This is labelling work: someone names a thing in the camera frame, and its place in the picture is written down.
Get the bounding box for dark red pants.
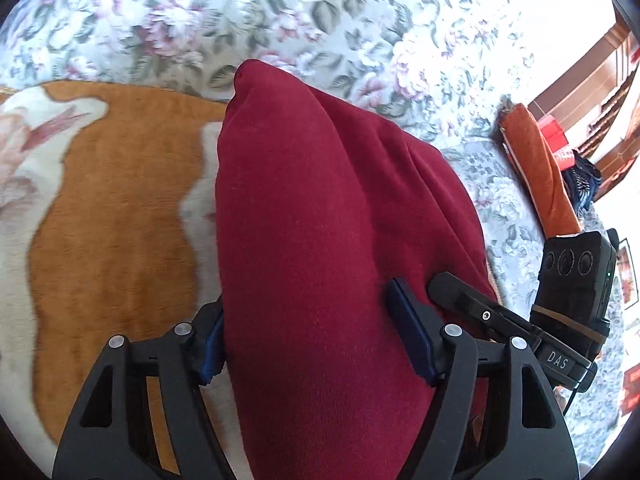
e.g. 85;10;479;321
215;58;501;480

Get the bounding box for floral bed sheet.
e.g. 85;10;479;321
0;0;621;466

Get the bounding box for orange and cream plush blanket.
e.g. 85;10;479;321
0;80;261;480

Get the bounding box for dark striped cloth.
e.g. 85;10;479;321
562;152;603;216

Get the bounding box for red box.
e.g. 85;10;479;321
537;114;576;171

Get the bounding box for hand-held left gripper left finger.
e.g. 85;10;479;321
51;295;236;480

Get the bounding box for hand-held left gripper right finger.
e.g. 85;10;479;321
385;277;581;480

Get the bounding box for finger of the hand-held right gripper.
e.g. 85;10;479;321
427;271;543;356

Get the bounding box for orange folded cloth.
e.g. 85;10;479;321
497;103;583;238

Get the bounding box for brown wooden furniture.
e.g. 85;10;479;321
527;25;640;201

